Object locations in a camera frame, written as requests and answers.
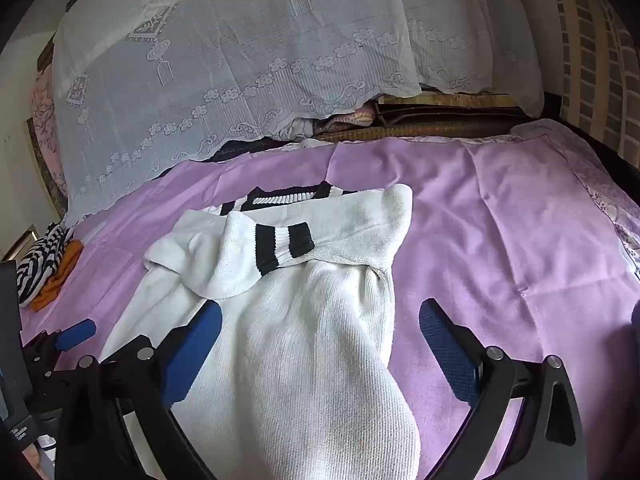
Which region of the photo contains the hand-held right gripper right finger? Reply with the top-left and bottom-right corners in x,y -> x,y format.
419,298 -> 587,480

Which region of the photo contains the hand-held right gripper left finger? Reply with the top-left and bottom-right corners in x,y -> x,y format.
54,300 -> 224,480

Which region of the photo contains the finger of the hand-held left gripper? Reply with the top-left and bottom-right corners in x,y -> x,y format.
22,318 -> 97,376

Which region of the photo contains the white sweater with black stripes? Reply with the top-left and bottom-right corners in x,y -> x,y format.
97,180 -> 421,480

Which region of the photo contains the orange garment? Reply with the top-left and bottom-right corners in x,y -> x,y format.
31,240 -> 85,312

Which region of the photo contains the black white striped garment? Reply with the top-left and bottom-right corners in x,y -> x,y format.
16,223 -> 76,308

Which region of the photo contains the dark green patterned panel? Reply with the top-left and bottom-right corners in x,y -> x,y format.
27,117 -> 68,213

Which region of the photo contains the dark cloth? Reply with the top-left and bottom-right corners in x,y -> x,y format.
210,137 -> 283,163

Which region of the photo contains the brown woven mat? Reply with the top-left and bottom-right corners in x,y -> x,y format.
312,92 -> 531,143

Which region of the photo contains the pink floral cloth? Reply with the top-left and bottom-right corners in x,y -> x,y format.
27,67 -> 63,161

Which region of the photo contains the pink knitted cloth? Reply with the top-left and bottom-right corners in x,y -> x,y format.
325,100 -> 376,128

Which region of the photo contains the white lace cover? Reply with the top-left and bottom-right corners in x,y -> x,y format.
52,0 -> 546,226

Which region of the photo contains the gold picture frame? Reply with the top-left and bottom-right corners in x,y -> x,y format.
0,227 -> 38,262

